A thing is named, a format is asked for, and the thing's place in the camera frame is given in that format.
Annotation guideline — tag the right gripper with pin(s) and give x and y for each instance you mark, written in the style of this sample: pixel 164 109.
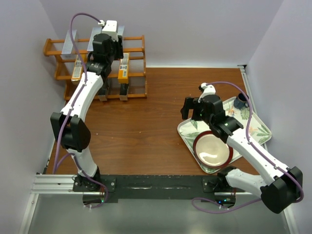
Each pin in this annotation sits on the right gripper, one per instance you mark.
pixel 190 104

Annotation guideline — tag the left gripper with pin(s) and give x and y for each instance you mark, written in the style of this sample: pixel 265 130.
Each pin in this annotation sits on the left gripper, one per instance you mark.
pixel 118 44

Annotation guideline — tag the silver gold R&O toothpaste box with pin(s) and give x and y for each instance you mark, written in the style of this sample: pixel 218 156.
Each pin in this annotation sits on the silver gold R&O toothpaste box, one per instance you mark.
pixel 124 69

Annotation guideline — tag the yellow toothpaste box with barcode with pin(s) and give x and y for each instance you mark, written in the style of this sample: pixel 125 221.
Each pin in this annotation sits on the yellow toothpaste box with barcode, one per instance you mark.
pixel 77 71

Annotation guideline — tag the black toothpaste box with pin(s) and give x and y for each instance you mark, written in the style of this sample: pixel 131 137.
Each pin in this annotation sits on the black toothpaste box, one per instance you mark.
pixel 123 92
pixel 104 91

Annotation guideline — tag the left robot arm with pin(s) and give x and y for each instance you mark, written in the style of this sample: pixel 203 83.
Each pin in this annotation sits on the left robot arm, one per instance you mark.
pixel 69 128

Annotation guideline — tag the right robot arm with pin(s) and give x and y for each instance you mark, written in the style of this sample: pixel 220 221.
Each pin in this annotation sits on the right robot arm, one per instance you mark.
pixel 276 184

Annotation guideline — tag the orange wooden three-tier shelf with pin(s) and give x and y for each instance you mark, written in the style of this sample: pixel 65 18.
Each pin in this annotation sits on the orange wooden three-tier shelf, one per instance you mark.
pixel 135 46

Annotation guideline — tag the dark blue mug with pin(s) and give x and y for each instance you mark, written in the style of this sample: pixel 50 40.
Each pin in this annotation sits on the dark blue mug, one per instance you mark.
pixel 241 102

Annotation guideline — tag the red rimmed cream plate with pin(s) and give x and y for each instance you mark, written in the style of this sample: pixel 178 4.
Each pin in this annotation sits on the red rimmed cream plate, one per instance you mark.
pixel 211 151

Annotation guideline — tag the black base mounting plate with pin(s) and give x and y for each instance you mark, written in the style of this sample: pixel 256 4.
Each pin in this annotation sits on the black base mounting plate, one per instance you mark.
pixel 185 187

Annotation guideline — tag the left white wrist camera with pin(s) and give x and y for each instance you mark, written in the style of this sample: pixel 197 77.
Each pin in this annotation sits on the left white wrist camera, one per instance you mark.
pixel 109 27

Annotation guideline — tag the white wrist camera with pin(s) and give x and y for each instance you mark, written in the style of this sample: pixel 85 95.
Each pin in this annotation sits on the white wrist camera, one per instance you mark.
pixel 109 27
pixel 206 89

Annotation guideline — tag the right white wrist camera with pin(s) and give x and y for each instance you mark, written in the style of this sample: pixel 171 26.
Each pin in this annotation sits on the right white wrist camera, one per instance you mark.
pixel 206 89

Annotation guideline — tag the aluminium frame rail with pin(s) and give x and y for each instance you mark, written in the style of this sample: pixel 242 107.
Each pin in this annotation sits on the aluminium frame rail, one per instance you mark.
pixel 51 185

